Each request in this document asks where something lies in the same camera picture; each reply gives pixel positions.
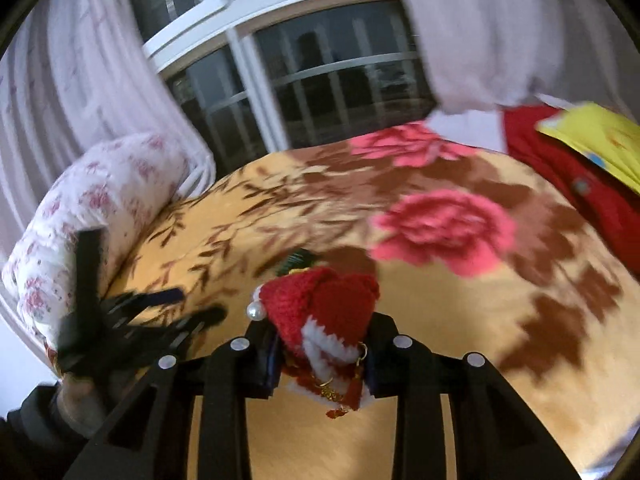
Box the person's left hand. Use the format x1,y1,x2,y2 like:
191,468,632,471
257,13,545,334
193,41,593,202
55,374,129,439

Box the sheer white curtain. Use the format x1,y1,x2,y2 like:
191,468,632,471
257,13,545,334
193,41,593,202
402,0,639,153
1,0,216,257

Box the dark green small bottle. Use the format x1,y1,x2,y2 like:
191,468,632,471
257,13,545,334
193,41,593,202
277,248,319,278

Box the white barred window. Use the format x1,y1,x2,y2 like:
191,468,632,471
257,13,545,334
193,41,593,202
130,0,435,174

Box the red crochet pouch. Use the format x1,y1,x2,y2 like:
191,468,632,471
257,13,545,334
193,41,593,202
246,266,380,419

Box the right sheer white curtain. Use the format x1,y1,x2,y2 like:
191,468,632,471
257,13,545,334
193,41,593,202
402,0,639,153

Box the left sheer white curtain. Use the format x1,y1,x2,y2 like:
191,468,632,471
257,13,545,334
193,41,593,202
1,0,216,257

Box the red blanket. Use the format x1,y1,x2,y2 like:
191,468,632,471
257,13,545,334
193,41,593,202
502,105,639,276

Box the floral beige fleece blanket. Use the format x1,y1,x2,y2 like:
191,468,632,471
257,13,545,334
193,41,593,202
107,124,639,469

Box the pink floral rolled quilt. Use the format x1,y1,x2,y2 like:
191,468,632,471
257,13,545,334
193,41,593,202
2,133,216,360

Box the yellow cartoon pillow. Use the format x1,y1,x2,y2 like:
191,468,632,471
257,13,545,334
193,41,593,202
536,102,640,194

